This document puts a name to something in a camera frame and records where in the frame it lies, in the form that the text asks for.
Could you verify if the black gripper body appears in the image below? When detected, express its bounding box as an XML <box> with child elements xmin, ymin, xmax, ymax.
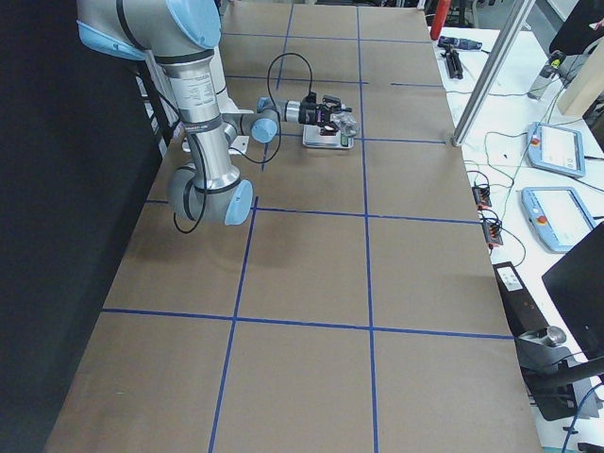
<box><xmin>299</xmin><ymin>93</ymin><xmax>327</xmax><ymax>126</ymax></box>

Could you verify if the clear glass sauce bottle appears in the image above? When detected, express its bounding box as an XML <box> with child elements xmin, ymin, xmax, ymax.
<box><xmin>330</xmin><ymin>110</ymin><xmax>358</xmax><ymax>138</ymax></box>

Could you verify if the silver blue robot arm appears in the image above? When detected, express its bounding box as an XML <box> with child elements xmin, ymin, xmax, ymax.
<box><xmin>77</xmin><ymin>1</ymin><xmax>357</xmax><ymax>226</ymax></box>

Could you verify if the silver digital kitchen scale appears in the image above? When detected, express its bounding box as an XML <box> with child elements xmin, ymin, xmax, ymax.
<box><xmin>302</xmin><ymin>125</ymin><xmax>354</xmax><ymax>150</ymax></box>

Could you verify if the black folded tripod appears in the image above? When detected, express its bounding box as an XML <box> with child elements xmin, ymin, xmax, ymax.
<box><xmin>442</xmin><ymin>45</ymin><xmax>463</xmax><ymax>79</ymax></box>

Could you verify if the red cylinder bottle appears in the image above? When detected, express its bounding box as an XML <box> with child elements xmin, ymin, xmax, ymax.
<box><xmin>430</xmin><ymin>0</ymin><xmax>451</xmax><ymax>41</ymax></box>

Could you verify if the black terminal block far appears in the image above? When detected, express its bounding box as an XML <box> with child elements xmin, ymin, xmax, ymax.
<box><xmin>472</xmin><ymin>185</ymin><xmax>492</xmax><ymax>210</ymax></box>

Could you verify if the black terminal block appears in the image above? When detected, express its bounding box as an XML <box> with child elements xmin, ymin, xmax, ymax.
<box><xmin>480</xmin><ymin>216</ymin><xmax>503</xmax><ymax>250</ymax></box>
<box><xmin>472</xmin><ymin>185</ymin><xmax>492</xmax><ymax>210</ymax></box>

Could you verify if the black terminal block near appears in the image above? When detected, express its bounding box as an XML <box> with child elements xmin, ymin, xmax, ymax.
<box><xmin>480</xmin><ymin>216</ymin><xmax>503</xmax><ymax>250</ymax></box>

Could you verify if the far blue teach pendant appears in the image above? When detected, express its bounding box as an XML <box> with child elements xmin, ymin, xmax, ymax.
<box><xmin>527</xmin><ymin>122</ymin><xmax>586</xmax><ymax>177</ymax></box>

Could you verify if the blue teach pendant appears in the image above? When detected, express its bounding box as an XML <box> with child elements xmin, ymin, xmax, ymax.
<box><xmin>521</xmin><ymin>187</ymin><xmax>596</xmax><ymax>253</ymax></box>
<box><xmin>527</xmin><ymin>122</ymin><xmax>586</xmax><ymax>177</ymax></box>

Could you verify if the near blue teach pendant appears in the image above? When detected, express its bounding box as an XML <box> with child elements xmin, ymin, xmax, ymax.
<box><xmin>521</xmin><ymin>187</ymin><xmax>596</xmax><ymax>253</ymax></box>

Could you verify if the black power box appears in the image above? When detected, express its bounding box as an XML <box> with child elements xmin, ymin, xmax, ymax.
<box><xmin>493</xmin><ymin>261</ymin><xmax>547</xmax><ymax>337</ymax></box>

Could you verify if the black computer monitor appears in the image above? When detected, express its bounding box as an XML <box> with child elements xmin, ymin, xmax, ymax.
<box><xmin>542</xmin><ymin>225</ymin><xmax>604</xmax><ymax>359</ymax></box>

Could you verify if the black monitor stand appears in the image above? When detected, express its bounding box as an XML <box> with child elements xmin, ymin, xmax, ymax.
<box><xmin>514</xmin><ymin>334</ymin><xmax>603</xmax><ymax>421</ymax></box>

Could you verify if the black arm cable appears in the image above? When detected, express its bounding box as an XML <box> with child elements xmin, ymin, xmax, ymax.
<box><xmin>172</xmin><ymin>52</ymin><xmax>316</xmax><ymax>235</ymax></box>

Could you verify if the aluminium frame post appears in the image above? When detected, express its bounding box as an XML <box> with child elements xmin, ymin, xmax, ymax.
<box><xmin>451</xmin><ymin>0</ymin><xmax>536</xmax><ymax>147</ymax></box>

